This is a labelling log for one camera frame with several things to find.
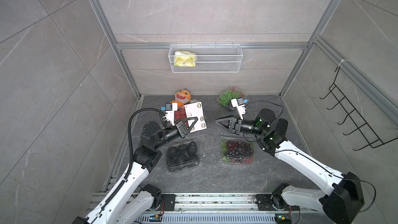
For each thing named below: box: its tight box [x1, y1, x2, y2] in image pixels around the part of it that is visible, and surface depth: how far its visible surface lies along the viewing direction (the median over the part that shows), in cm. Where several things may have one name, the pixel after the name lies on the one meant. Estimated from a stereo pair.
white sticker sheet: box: [184, 101, 208, 134], surface depth 64 cm
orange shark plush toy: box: [170, 89, 192, 107], surface depth 111 cm
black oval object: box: [276, 118, 289, 137], surface depth 102 cm
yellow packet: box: [173, 50, 197, 67], surface depth 87 cm
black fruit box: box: [165, 140, 200, 172], surface depth 85 cm
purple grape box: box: [220, 136, 255, 164], surface depth 85 cm
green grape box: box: [216, 85, 247, 110], surface depth 113 cm
